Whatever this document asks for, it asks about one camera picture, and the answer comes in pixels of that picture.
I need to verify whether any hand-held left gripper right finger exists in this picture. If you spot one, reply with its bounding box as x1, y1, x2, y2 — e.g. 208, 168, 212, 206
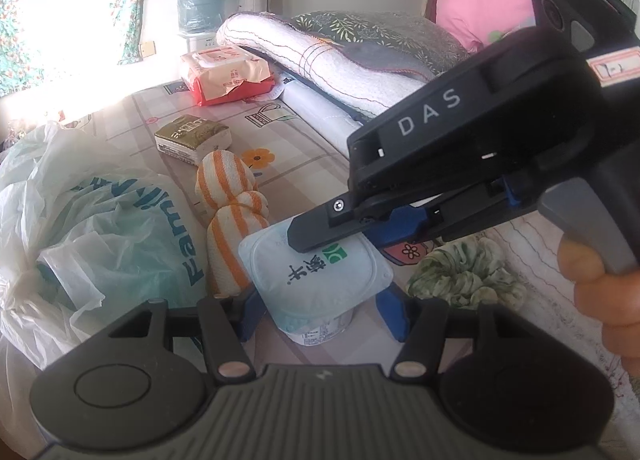
375, 284, 538, 385

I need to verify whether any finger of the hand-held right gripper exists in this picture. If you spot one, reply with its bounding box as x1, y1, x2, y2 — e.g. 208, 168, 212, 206
287, 192, 371, 253
370, 180, 538, 247

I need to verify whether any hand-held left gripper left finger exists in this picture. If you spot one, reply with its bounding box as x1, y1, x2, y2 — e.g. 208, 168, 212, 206
106, 286, 265, 385

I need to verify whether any white yogurt cup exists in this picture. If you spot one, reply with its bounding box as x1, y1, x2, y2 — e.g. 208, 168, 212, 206
238, 220, 394, 347

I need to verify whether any person's right hand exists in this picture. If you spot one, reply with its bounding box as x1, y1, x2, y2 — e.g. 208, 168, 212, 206
556, 235, 640, 378

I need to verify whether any green floral scrunchie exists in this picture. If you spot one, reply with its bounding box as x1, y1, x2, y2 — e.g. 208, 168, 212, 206
406, 239, 527, 311

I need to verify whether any checked printed bed sheet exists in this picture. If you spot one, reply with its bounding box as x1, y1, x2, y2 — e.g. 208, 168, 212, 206
50, 80, 501, 341

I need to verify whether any orange striped white cloth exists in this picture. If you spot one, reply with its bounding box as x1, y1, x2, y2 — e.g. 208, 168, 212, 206
195, 150, 273, 298

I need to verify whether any pink pillow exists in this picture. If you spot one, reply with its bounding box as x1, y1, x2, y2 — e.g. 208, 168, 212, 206
436, 0, 538, 51

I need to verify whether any grey blanket with yellow prints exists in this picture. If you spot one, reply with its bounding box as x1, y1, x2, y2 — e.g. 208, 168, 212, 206
342, 41, 438, 81

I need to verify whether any green printed white plastic bag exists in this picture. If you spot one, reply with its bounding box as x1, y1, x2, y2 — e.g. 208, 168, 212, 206
0, 122, 210, 313

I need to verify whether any white towel with coloured stitching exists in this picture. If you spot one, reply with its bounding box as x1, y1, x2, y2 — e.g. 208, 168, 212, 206
216, 12, 640, 421

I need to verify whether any small olive tissue pack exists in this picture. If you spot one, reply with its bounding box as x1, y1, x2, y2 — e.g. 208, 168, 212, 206
154, 117, 231, 167

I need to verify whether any grey leaf-pattern pillow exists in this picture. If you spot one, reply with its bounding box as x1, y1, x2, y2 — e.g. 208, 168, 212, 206
290, 11, 471, 78

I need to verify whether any red tissue pack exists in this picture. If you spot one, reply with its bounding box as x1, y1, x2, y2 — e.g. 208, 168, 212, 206
192, 76, 276, 106

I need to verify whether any orange and white tissue pack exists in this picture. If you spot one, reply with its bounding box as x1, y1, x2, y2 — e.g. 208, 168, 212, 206
180, 44, 273, 90

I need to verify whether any white water dispenser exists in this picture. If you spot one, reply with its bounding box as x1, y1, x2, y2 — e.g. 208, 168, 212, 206
186, 31, 221, 54

